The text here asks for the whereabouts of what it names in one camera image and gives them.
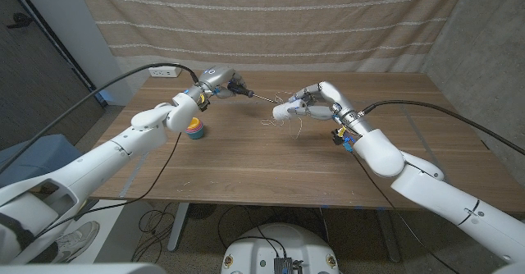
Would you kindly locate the grey torso electronics module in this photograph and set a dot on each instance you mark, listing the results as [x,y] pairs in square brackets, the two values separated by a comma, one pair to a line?
[284,266]

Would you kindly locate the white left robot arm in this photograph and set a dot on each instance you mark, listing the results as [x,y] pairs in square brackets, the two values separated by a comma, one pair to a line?
[102,155]

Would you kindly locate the black round floor object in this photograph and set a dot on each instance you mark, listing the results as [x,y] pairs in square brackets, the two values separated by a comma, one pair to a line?
[201,211]

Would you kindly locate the white power strip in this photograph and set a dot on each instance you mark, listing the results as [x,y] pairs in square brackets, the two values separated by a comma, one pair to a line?
[164,72]

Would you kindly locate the small blue floor object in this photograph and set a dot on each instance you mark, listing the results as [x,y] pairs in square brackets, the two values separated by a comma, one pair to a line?
[105,96]

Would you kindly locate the grey table leg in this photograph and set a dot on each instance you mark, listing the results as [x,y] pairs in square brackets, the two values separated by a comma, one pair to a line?
[178,226]
[389,237]

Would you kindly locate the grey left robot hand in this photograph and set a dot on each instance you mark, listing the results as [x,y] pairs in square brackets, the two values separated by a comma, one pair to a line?
[217,77]

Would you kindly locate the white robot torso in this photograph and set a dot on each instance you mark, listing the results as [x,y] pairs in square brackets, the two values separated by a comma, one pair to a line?
[258,249]

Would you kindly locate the beige striped backdrop cloth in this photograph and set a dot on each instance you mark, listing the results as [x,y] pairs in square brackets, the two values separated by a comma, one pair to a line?
[287,19]

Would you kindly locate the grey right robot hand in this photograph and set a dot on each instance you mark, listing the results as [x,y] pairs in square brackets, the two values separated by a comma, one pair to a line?
[334,99]

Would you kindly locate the stacked colourful cups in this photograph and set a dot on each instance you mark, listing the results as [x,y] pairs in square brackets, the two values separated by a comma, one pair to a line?
[195,131]

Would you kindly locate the dark trouser leg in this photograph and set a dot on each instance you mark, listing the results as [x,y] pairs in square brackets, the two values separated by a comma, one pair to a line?
[43,253]

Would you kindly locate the grey sneaker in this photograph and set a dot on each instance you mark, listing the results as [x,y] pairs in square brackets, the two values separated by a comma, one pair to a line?
[78,239]

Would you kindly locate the blue upholstered seat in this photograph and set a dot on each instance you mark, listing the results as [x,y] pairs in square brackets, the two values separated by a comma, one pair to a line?
[37,155]

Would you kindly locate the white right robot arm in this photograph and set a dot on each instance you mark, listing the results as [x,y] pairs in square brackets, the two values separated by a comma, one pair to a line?
[443,200]

